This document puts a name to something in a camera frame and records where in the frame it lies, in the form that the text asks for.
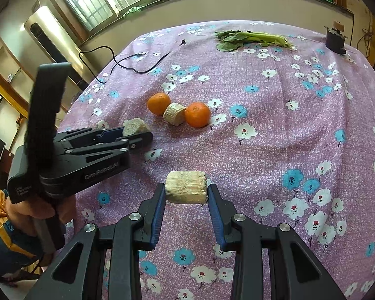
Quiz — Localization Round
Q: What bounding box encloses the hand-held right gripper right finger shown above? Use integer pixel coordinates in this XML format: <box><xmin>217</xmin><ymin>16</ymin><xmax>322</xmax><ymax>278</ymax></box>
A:
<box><xmin>207</xmin><ymin>184</ymin><xmax>347</xmax><ymax>300</ymax></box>

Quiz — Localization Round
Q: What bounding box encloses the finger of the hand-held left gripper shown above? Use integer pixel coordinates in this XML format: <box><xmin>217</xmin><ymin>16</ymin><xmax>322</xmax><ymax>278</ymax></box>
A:
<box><xmin>54</xmin><ymin>127</ymin><xmax>127</xmax><ymax>149</ymax></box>
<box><xmin>65</xmin><ymin>131</ymin><xmax>154</xmax><ymax>164</ymax></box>

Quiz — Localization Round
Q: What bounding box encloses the black cable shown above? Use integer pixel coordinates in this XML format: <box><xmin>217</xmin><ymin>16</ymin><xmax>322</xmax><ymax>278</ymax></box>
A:
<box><xmin>79</xmin><ymin>39</ymin><xmax>187</xmax><ymax>84</ymax></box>

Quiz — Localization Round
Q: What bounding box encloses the peeled sugarcane piece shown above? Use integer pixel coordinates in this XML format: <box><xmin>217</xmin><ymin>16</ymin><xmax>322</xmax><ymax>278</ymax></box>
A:
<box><xmin>122</xmin><ymin>118</ymin><xmax>152</xmax><ymax>136</ymax></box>

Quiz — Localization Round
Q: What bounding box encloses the corn piece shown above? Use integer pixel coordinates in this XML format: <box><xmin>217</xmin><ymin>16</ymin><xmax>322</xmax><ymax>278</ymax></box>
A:
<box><xmin>165</xmin><ymin>170</ymin><xmax>209</xmax><ymax>205</ymax></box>
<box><xmin>163</xmin><ymin>102</ymin><xmax>187</xmax><ymax>127</ymax></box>

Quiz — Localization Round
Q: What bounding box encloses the small orange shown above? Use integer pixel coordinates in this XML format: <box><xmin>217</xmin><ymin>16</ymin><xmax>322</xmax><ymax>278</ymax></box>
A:
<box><xmin>184</xmin><ymin>102</ymin><xmax>211</xmax><ymax>128</ymax></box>

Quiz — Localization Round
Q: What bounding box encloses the small black device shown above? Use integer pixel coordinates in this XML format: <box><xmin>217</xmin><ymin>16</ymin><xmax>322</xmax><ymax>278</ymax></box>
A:
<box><xmin>324</xmin><ymin>26</ymin><xmax>349</xmax><ymax>55</ymax></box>

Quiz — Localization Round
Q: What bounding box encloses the person's left forearm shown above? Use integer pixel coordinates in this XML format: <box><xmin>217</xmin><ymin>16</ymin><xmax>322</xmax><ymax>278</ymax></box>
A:
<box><xmin>0</xmin><ymin>188</ymin><xmax>46</xmax><ymax>277</ymax></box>

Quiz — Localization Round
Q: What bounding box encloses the standing air conditioner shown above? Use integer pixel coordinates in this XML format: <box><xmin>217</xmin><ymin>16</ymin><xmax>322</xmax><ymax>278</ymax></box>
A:
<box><xmin>24</xmin><ymin>5</ymin><xmax>96</xmax><ymax>91</ymax></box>

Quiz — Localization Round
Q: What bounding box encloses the person's left hand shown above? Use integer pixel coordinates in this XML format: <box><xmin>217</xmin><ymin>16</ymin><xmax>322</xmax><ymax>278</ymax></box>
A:
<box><xmin>5</xmin><ymin>193</ymin><xmax>76</xmax><ymax>236</ymax></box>

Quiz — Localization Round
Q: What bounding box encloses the green leafy vegetable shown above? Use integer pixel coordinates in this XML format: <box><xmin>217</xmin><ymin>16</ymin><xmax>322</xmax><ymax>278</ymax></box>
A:
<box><xmin>214</xmin><ymin>30</ymin><xmax>296</xmax><ymax>52</ymax></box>

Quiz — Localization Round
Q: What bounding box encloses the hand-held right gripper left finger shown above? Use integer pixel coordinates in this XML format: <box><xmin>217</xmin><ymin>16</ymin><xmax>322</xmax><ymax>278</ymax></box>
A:
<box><xmin>24</xmin><ymin>182</ymin><xmax>167</xmax><ymax>300</ymax></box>

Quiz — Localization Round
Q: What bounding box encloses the green cloth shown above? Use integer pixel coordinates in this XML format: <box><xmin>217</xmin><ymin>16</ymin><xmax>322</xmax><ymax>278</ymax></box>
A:
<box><xmin>122</xmin><ymin>6</ymin><xmax>143</xmax><ymax>19</ymax></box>

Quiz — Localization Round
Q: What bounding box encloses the corn piece between oranges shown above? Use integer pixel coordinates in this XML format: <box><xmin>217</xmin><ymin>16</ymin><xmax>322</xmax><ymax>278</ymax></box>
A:
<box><xmin>163</xmin><ymin>102</ymin><xmax>187</xmax><ymax>127</ymax></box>

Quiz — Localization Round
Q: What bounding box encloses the purple floral tablecloth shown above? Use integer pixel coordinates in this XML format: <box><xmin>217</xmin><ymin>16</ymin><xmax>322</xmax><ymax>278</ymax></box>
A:
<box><xmin>54</xmin><ymin>20</ymin><xmax>375</xmax><ymax>300</ymax></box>

